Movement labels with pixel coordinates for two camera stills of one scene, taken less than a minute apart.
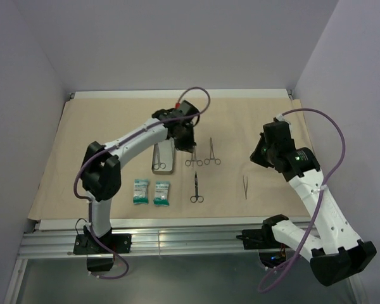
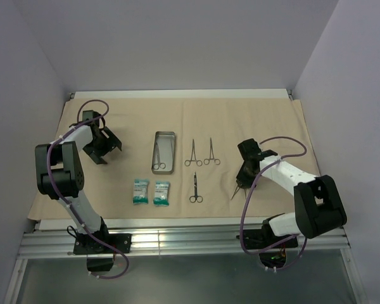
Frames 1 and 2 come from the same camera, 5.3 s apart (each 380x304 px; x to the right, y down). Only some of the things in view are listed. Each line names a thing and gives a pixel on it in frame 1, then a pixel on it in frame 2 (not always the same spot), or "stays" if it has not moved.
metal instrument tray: [163, 157] stays
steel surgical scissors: [196, 197] stays
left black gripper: [187, 145] -> [111, 143]
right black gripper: [255, 156] -> [247, 183]
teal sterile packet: [161, 197] stays
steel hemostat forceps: [207, 161] stays
